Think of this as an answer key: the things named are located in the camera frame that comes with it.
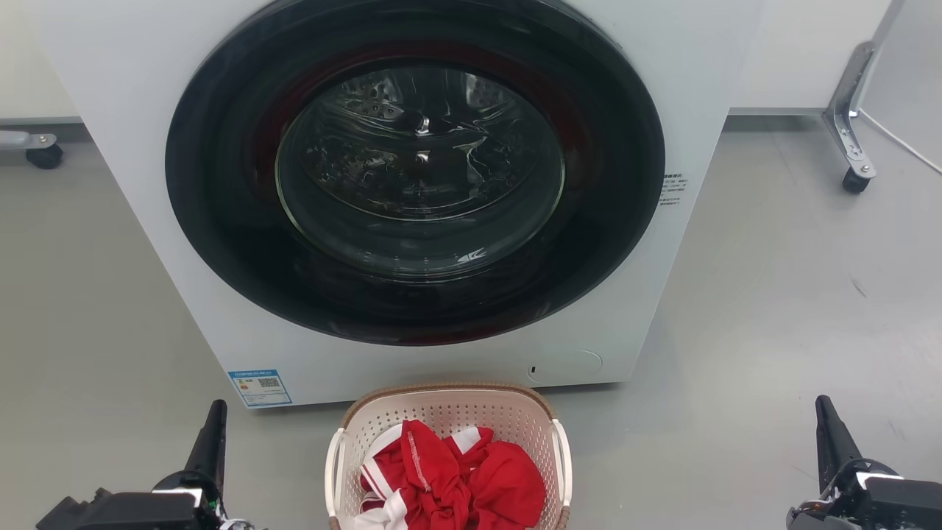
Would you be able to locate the round white filter cover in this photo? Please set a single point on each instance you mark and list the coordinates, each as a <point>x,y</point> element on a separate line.
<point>570,366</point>

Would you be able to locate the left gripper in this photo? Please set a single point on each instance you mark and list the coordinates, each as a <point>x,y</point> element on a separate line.
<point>207,508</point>

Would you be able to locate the black caster wheel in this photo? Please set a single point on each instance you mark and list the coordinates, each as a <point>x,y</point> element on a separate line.
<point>856,181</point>
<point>45,156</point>

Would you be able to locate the grey partition base rail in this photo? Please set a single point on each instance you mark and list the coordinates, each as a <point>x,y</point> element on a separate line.
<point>773,112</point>

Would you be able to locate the red and white garment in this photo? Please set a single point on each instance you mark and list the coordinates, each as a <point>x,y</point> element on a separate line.
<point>441,482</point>

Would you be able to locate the cream perforated plastic laundry basket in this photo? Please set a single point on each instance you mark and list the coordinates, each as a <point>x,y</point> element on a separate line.
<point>449,406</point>

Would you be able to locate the grey metal frame leg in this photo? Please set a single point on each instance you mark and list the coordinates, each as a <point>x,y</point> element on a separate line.
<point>22,139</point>
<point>846,110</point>

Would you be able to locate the small printed text label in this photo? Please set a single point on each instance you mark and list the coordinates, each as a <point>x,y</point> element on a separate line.
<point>672,189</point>

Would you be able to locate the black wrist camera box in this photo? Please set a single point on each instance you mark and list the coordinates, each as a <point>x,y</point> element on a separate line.
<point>118,511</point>
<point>909,508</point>

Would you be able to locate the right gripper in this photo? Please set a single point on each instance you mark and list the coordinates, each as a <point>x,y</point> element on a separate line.
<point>843,508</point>

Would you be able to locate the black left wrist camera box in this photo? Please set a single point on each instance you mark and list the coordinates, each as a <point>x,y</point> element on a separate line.
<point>118,511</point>

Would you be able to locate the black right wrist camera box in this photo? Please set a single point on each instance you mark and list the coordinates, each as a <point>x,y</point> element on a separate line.
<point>909,508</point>

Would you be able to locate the white front-load washing machine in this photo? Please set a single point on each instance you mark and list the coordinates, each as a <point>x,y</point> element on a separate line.
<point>132,162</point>

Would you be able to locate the round black glass washer door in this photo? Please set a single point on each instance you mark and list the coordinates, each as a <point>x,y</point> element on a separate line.
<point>419,177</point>

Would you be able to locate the blue energy label sticker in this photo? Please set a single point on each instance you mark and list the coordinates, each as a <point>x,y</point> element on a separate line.
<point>260,388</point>

